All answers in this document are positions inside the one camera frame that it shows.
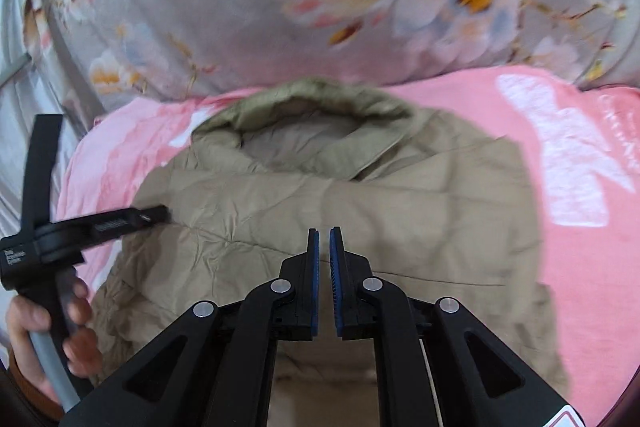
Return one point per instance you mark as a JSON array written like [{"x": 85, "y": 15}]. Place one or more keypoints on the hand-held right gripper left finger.
[{"x": 314, "y": 287}]

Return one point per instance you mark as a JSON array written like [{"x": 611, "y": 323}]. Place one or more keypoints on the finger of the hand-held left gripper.
[{"x": 125, "y": 223}]

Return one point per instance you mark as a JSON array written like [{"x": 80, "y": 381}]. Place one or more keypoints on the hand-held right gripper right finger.
[{"x": 334, "y": 287}]

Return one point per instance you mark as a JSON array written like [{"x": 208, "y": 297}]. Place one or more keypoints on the khaki padded jacket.
[{"x": 400, "y": 207}]

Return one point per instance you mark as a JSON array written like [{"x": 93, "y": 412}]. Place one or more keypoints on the person's left hand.
[{"x": 82, "y": 347}]

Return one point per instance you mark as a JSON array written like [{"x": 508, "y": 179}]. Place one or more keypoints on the white satin curtain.
[{"x": 20, "y": 147}]

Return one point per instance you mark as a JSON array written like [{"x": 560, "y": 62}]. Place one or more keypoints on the grey floral pillow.
[{"x": 200, "y": 7}]

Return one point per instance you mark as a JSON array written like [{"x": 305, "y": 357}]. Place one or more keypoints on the pink blanket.
[{"x": 575, "y": 282}]

